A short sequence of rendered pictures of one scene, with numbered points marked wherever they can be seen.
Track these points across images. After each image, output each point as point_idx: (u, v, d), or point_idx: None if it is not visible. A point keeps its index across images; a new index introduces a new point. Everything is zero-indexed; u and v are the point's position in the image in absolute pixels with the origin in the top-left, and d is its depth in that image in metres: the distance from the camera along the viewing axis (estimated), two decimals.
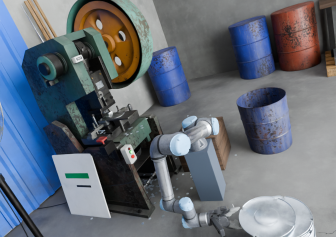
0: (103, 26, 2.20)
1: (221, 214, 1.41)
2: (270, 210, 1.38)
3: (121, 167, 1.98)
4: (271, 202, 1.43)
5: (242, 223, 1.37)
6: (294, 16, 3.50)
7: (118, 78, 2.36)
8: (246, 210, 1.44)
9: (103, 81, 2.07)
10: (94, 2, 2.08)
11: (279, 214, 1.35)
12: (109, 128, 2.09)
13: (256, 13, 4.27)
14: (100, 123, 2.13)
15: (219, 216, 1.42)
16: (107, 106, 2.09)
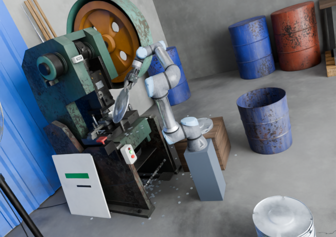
0: (117, 34, 2.17)
1: (124, 77, 1.96)
2: (120, 109, 1.96)
3: (121, 167, 1.98)
4: (122, 113, 1.90)
5: (124, 89, 2.00)
6: (294, 16, 3.50)
7: None
8: (127, 94, 1.93)
9: (103, 81, 2.07)
10: (128, 22, 2.02)
11: (118, 114, 1.98)
12: (109, 128, 2.09)
13: (256, 13, 4.27)
14: (100, 123, 2.13)
15: (127, 73, 1.96)
16: (107, 106, 2.09)
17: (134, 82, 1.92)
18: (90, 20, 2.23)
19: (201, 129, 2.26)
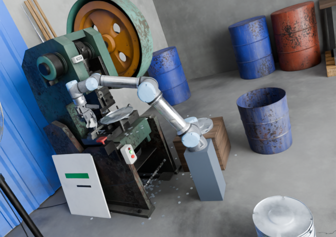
0: (98, 28, 2.24)
1: None
2: (113, 116, 2.08)
3: (121, 167, 1.98)
4: (110, 121, 2.02)
5: (131, 109, 2.12)
6: (294, 16, 3.50)
7: (128, 73, 2.27)
8: (127, 114, 2.04)
9: None
10: (82, 8, 2.17)
11: (109, 118, 2.10)
12: (109, 128, 2.09)
13: (256, 13, 4.27)
14: (100, 123, 2.13)
15: None
16: (107, 106, 2.09)
17: (85, 121, 1.68)
18: None
19: (201, 129, 2.26)
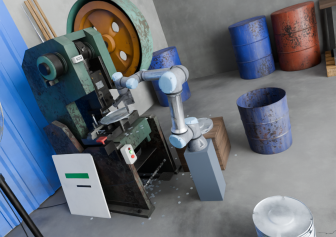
0: (97, 29, 2.25)
1: (126, 107, 1.93)
2: (119, 114, 2.07)
3: (121, 167, 1.98)
4: (127, 113, 2.05)
5: (116, 111, 2.22)
6: (294, 16, 3.50)
7: (129, 71, 2.26)
8: (125, 109, 2.19)
9: (103, 81, 2.07)
10: (81, 10, 2.19)
11: (116, 118, 2.04)
12: (109, 128, 2.09)
13: (256, 13, 4.27)
14: (100, 123, 2.13)
15: (124, 103, 1.91)
16: (107, 106, 2.09)
17: None
18: None
19: (201, 129, 2.26)
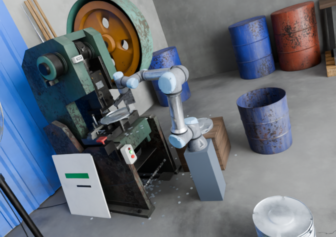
0: (109, 27, 2.18)
1: (126, 106, 1.94)
2: (120, 112, 2.13)
3: (121, 167, 1.98)
4: (123, 109, 2.19)
5: (102, 121, 2.08)
6: (294, 16, 3.50)
7: None
8: (107, 116, 2.17)
9: (103, 81, 2.07)
10: (109, 5, 2.03)
11: (125, 112, 2.10)
12: (109, 128, 2.09)
13: (256, 13, 4.27)
14: (100, 123, 2.13)
15: (125, 102, 1.92)
16: (107, 106, 2.09)
17: None
18: None
19: (201, 129, 2.26)
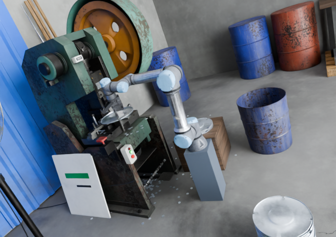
0: (117, 57, 2.29)
1: (115, 113, 1.87)
2: None
3: (121, 167, 1.98)
4: (114, 112, 2.20)
5: (107, 123, 2.00)
6: (294, 16, 3.50)
7: (80, 17, 2.23)
8: (104, 121, 2.08)
9: None
10: None
11: (123, 111, 2.15)
12: (109, 128, 2.09)
13: (256, 13, 4.27)
14: (100, 123, 2.13)
15: (113, 109, 1.85)
16: None
17: None
18: (123, 27, 2.11)
19: (201, 129, 2.26)
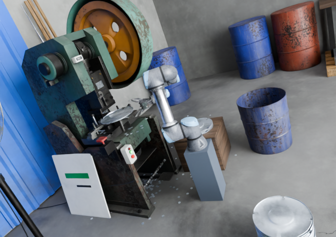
0: (117, 57, 2.29)
1: (140, 98, 2.15)
2: (113, 115, 2.12)
3: (121, 167, 1.98)
4: (106, 118, 2.13)
5: (122, 117, 1.99)
6: (294, 16, 3.50)
7: (80, 17, 2.23)
8: (111, 121, 2.00)
9: (103, 81, 2.07)
10: (127, 77, 2.30)
11: (115, 113, 2.17)
12: (109, 128, 2.09)
13: (256, 13, 4.27)
14: (100, 123, 2.13)
15: (142, 98, 2.16)
16: (107, 106, 2.09)
17: (143, 108, 2.10)
18: (123, 27, 2.11)
19: (201, 129, 2.26)
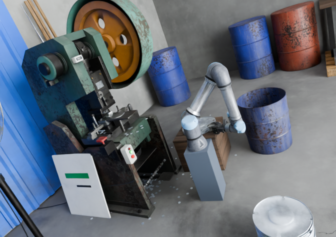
0: (121, 45, 2.21)
1: (216, 121, 2.15)
2: (200, 122, 2.36)
3: (121, 167, 1.98)
4: (198, 120, 2.43)
5: None
6: (294, 16, 3.50)
7: None
8: None
9: (103, 81, 2.07)
10: (138, 51, 2.11)
11: (206, 120, 2.36)
12: (109, 128, 2.09)
13: (256, 13, 4.27)
14: (100, 123, 2.13)
15: (219, 122, 2.12)
16: (107, 106, 2.09)
17: (213, 132, 2.12)
18: (104, 14, 2.14)
19: (201, 129, 2.26)
